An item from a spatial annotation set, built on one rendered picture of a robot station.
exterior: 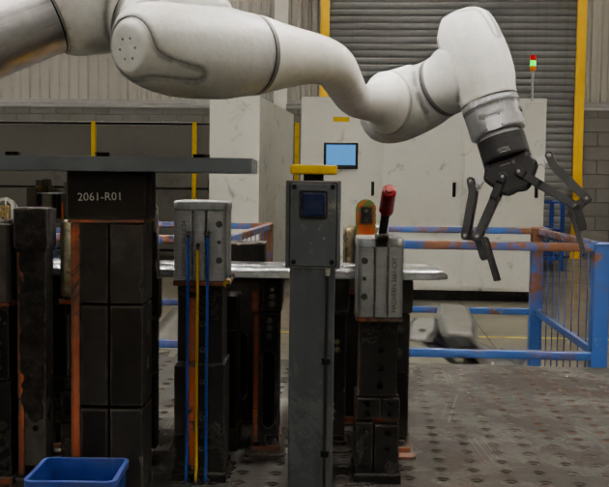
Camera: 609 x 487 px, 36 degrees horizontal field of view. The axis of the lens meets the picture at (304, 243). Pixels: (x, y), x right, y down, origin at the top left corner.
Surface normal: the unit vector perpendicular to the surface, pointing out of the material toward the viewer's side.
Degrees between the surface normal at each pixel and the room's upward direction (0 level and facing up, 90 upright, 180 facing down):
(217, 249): 90
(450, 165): 90
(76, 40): 144
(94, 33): 137
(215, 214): 90
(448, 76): 99
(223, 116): 90
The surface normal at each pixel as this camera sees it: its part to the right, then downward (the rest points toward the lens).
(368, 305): 0.00, 0.07
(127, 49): -0.62, 0.21
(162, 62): 0.34, 0.53
